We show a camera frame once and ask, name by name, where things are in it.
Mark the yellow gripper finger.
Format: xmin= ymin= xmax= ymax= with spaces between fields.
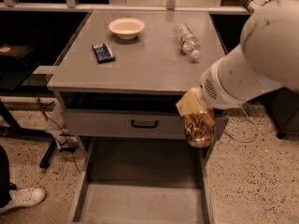
xmin=176 ymin=88 xmax=208 ymax=117

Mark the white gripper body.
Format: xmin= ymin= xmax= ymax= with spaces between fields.
xmin=200 ymin=45 xmax=281 ymax=110

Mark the orange soda can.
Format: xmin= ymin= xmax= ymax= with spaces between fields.
xmin=184 ymin=109 xmax=216 ymax=148

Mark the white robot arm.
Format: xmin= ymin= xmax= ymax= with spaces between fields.
xmin=177 ymin=0 xmax=299 ymax=116

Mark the grey drawer cabinet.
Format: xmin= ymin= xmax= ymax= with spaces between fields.
xmin=46 ymin=9 xmax=242 ymax=224

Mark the open grey middle drawer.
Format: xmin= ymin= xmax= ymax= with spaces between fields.
xmin=67 ymin=138 xmax=216 ymax=224

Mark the grey top drawer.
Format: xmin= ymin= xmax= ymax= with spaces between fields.
xmin=62 ymin=107 xmax=230 ymax=141

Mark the clear plastic water bottle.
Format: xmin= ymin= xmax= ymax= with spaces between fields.
xmin=173 ymin=22 xmax=200 ymax=61

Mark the white bowl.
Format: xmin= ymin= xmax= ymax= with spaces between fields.
xmin=108 ymin=18 xmax=145 ymax=40

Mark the blue snack packet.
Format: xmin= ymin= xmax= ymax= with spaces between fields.
xmin=92 ymin=43 xmax=116 ymax=63

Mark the black desk left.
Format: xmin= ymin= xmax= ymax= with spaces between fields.
xmin=0 ymin=44 xmax=56 ymax=168

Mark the white sneaker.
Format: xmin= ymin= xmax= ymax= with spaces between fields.
xmin=0 ymin=188 xmax=47 ymax=213

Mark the black trouser leg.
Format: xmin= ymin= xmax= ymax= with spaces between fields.
xmin=0 ymin=146 xmax=11 ymax=207

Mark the white cable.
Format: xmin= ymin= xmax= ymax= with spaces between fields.
xmin=222 ymin=105 xmax=260 ymax=144

